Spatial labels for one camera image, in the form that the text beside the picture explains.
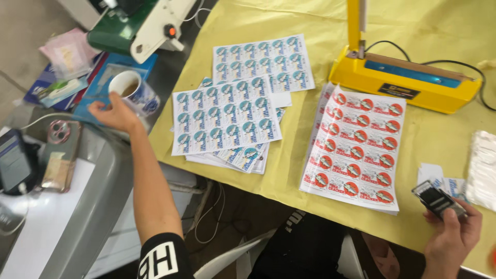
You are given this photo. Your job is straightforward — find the black shorts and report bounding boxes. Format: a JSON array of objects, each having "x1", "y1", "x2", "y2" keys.
[{"x1": 248, "y1": 209, "x2": 349, "y2": 279}]

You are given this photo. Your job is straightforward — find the yellow heat sealer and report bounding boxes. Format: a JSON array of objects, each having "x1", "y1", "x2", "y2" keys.
[{"x1": 329, "y1": 0, "x2": 483, "y2": 115}]

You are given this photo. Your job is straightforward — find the green and white machine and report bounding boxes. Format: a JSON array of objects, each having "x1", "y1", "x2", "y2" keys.
[{"x1": 87, "y1": 0, "x2": 199, "y2": 64}]

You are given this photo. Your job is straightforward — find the phone in pink clear case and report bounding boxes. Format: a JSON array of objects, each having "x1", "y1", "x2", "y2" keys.
[{"x1": 40, "y1": 120, "x2": 83, "y2": 193}]

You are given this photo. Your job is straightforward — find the clear packet with green insert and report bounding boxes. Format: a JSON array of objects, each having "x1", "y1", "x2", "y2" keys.
[{"x1": 37, "y1": 77, "x2": 89, "y2": 109}]

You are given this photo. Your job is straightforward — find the stack of red sticker sheets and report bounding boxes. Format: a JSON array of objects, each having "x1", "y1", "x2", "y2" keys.
[{"x1": 299, "y1": 82, "x2": 407, "y2": 216}]

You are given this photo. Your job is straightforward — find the white blue printed paper cup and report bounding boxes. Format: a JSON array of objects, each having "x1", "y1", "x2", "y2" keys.
[{"x1": 108, "y1": 70, "x2": 160, "y2": 117}]

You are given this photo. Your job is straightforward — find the pile of clear plastic bags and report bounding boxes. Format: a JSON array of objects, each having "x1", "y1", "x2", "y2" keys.
[{"x1": 465, "y1": 130, "x2": 496, "y2": 213}]

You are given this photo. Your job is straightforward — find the black power cable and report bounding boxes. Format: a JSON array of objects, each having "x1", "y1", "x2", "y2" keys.
[{"x1": 365, "y1": 40, "x2": 496, "y2": 112}]

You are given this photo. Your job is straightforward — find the white cable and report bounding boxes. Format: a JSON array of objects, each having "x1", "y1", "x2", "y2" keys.
[{"x1": 194, "y1": 181, "x2": 227, "y2": 245}]

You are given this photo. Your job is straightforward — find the cut loose sticker pieces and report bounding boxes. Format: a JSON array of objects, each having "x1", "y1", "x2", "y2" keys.
[{"x1": 417, "y1": 162, "x2": 469, "y2": 202}]

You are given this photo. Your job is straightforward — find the pink plastic packet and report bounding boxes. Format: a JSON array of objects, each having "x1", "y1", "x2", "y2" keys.
[{"x1": 39, "y1": 27, "x2": 97, "y2": 80}]

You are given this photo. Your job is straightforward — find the grey machine housing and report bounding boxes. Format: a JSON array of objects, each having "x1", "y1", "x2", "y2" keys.
[{"x1": 0, "y1": 112, "x2": 135, "y2": 279}]

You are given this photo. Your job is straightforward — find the black white printed sleeve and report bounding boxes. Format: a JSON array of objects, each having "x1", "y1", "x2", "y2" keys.
[{"x1": 137, "y1": 232, "x2": 194, "y2": 279}]

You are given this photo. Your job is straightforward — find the yellow paper table cover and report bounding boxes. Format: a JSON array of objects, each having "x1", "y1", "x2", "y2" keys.
[{"x1": 148, "y1": 0, "x2": 496, "y2": 277}]

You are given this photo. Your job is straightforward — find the blue sticker sheet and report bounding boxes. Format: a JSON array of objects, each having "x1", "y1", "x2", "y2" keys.
[
  {"x1": 212, "y1": 34, "x2": 316, "y2": 94},
  {"x1": 171, "y1": 75, "x2": 283, "y2": 157}
]

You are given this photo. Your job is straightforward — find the person's left hand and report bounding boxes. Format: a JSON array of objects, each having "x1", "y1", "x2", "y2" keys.
[{"x1": 88, "y1": 102, "x2": 144, "y2": 135}]

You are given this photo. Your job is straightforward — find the person's right hand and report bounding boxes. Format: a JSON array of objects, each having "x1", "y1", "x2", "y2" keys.
[{"x1": 423, "y1": 198, "x2": 483, "y2": 269}]

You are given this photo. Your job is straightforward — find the black phone with lit screen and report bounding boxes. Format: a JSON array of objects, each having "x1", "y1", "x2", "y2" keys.
[{"x1": 0, "y1": 129, "x2": 36, "y2": 196}]

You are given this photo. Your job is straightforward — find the small black packet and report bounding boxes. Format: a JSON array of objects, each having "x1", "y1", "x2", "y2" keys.
[{"x1": 411, "y1": 180, "x2": 467, "y2": 221}]

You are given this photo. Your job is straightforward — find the stack of blue label sheets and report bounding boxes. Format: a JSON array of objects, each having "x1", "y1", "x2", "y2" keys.
[{"x1": 170, "y1": 77, "x2": 293, "y2": 175}]

